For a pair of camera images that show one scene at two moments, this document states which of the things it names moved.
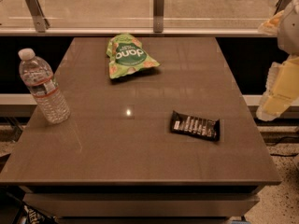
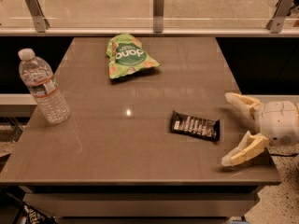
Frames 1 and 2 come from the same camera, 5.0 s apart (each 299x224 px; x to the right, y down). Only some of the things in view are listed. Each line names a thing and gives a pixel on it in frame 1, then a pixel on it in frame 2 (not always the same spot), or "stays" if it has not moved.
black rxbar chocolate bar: x=201 y=127 stays
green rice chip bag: x=125 y=55 stays
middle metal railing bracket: x=159 y=0 stays
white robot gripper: x=290 y=35 to x=277 y=120
